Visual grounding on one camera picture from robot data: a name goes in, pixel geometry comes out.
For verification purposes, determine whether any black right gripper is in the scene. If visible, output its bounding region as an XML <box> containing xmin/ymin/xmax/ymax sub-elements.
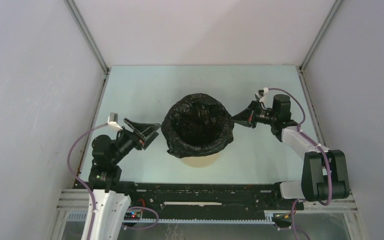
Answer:
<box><xmin>229</xmin><ymin>99</ymin><xmax>277</xmax><ymax>129</ymax></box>

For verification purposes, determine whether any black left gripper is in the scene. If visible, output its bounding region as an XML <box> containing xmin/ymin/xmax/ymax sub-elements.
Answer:
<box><xmin>110</xmin><ymin>117</ymin><xmax>161</xmax><ymax>164</ymax></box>

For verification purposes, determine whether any black plastic trash bag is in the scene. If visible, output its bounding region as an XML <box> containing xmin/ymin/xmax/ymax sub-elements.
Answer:
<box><xmin>161</xmin><ymin>93</ymin><xmax>235</xmax><ymax>159</ymax></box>

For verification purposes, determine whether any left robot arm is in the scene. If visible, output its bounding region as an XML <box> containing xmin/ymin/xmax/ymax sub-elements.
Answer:
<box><xmin>82</xmin><ymin>112</ymin><xmax>161</xmax><ymax>240</ymax></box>

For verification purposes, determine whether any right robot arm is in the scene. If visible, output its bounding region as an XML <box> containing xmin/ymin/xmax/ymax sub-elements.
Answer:
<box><xmin>232</xmin><ymin>90</ymin><xmax>351</xmax><ymax>209</ymax></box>

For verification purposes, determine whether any yellow plastic trash bin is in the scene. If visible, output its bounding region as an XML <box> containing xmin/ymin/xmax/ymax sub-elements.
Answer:
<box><xmin>180</xmin><ymin>153</ymin><xmax>220</xmax><ymax>168</ymax></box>

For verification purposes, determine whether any left controller circuit board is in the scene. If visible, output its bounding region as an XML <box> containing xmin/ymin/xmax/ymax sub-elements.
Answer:
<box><xmin>124</xmin><ymin>211</ymin><xmax>142</xmax><ymax>221</ymax></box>

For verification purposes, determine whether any controller circuit board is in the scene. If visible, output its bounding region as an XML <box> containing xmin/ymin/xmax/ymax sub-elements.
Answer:
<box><xmin>272</xmin><ymin>213</ymin><xmax>292</xmax><ymax>222</ymax></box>
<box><xmin>124</xmin><ymin>211</ymin><xmax>142</xmax><ymax>221</ymax></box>

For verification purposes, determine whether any right controller circuit board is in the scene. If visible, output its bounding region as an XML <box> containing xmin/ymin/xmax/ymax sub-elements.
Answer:
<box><xmin>272</xmin><ymin>213</ymin><xmax>292</xmax><ymax>222</ymax></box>

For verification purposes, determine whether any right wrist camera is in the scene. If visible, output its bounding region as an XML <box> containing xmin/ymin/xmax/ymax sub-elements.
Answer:
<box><xmin>254</xmin><ymin>87</ymin><xmax>269</xmax><ymax>103</ymax></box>

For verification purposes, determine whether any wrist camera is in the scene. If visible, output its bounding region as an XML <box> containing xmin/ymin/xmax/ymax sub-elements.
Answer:
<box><xmin>254</xmin><ymin>87</ymin><xmax>269</xmax><ymax>103</ymax></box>
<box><xmin>107</xmin><ymin>112</ymin><xmax>122</xmax><ymax>132</ymax></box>

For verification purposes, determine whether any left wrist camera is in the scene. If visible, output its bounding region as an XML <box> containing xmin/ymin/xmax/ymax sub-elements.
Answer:
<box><xmin>107</xmin><ymin>112</ymin><xmax>122</xmax><ymax>132</ymax></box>

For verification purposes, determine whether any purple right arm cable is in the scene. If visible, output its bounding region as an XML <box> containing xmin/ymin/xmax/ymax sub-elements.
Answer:
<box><xmin>267</xmin><ymin>87</ymin><xmax>333</xmax><ymax>207</ymax></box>

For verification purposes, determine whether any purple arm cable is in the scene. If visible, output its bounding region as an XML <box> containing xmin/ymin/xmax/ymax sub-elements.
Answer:
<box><xmin>66</xmin><ymin>123</ymin><xmax>112</xmax><ymax>240</ymax></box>
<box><xmin>267</xmin><ymin>87</ymin><xmax>333</xmax><ymax>207</ymax></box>

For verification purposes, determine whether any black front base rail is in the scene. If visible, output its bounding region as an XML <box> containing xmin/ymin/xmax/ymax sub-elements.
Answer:
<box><xmin>72</xmin><ymin>180</ymin><xmax>306</xmax><ymax>223</ymax></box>

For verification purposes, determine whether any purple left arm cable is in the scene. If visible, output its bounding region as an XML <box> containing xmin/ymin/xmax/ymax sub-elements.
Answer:
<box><xmin>66</xmin><ymin>123</ymin><xmax>112</xmax><ymax>240</ymax></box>

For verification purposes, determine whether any right aluminium frame post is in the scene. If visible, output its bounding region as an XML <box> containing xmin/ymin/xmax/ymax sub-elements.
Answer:
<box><xmin>299</xmin><ymin>0</ymin><xmax>345</xmax><ymax>72</ymax></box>

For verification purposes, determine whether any aluminium frame post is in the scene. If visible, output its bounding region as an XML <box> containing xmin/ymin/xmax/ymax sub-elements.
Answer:
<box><xmin>64</xmin><ymin>0</ymin><xmax>110</xmax><ymax>74</ymax></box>
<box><xmin>299</xmin><ymin>0</ymin><xmax>345</xmax><ymax>72</ymax></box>

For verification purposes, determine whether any left aluminium frame post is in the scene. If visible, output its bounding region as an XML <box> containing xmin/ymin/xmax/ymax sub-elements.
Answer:
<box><xmin>64</xmin><ymin>0</ymin><xmax>110</xmax><ymax>74</ymax></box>

